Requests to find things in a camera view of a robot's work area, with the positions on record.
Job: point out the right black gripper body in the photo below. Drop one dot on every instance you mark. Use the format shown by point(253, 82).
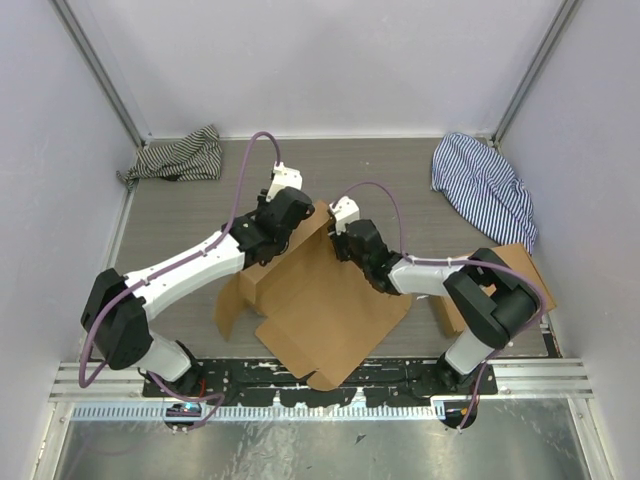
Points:
point(345, 249)

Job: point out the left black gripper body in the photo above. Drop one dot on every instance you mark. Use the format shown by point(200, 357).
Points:
point(264, 204)

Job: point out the brown cardboard box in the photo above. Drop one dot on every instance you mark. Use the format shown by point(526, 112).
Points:
point(516, 258)
point(321, 316)

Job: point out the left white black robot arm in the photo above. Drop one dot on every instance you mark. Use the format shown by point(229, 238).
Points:
point(120, 308)

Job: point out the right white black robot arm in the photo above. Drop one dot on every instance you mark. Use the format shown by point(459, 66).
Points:
point(495, 302)

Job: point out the folded brown cardboard box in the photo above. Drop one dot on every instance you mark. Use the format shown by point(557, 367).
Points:
point(516, 258)

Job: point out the black white striped cloth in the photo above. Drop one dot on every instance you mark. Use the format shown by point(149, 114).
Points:
point(198, 156)

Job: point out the blue white striped cloth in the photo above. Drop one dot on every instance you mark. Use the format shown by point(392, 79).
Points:
point(483, 188)

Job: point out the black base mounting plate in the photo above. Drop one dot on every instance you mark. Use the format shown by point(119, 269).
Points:
point(393, 382)

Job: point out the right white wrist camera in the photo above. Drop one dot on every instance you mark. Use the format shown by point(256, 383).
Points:
point(343, 212)

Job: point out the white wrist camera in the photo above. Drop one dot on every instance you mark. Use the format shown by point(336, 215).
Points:
point(343, 212)
point(283, 177)

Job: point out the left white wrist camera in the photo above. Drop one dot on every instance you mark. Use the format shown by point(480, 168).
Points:
point(283, 177)

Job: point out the light blue slotted cable duct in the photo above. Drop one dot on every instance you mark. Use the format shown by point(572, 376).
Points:
point(149, 411)

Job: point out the left aluminium frame post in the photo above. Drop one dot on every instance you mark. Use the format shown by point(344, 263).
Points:
point(82, 27)

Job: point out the aluminium frame post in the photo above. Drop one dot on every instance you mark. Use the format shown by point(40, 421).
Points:
point(82, 27)
point(559, 24)

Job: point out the right aluminium frame post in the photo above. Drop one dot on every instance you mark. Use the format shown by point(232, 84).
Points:
point(559, 24)

